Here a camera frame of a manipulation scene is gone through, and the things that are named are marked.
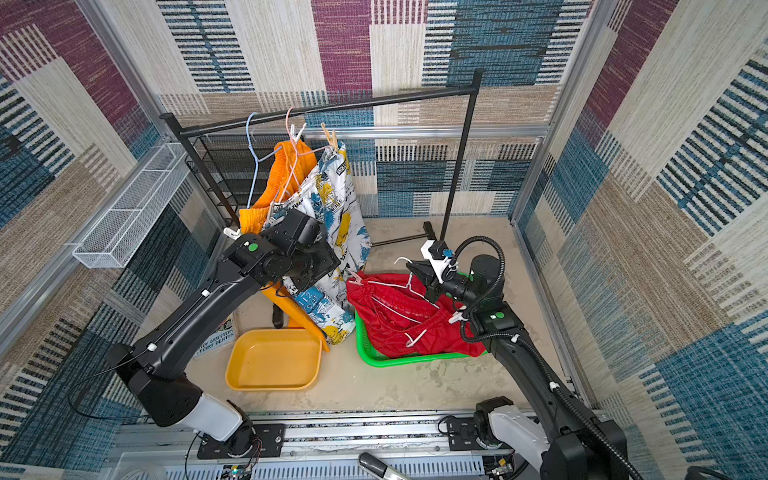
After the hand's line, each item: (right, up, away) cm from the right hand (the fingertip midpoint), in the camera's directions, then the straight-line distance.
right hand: (414, 266), depth 74 cm
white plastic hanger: (-1, -5, +3) cm, 6 cm away
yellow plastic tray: (-40, -28, +15) cm, 51 cm away
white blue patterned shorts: (-23, +21, +10) cm, 32 cm away
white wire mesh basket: (-70, +8, -2) cm, 70 cm away
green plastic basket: (+3, -26, +9) cm, 28 cm away
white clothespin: (+11, -13, +4) cm, 18 cm away
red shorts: (-3, -16, +11) cm, 19 cm away
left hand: (-19, 0, 0) cm, 19 cm away
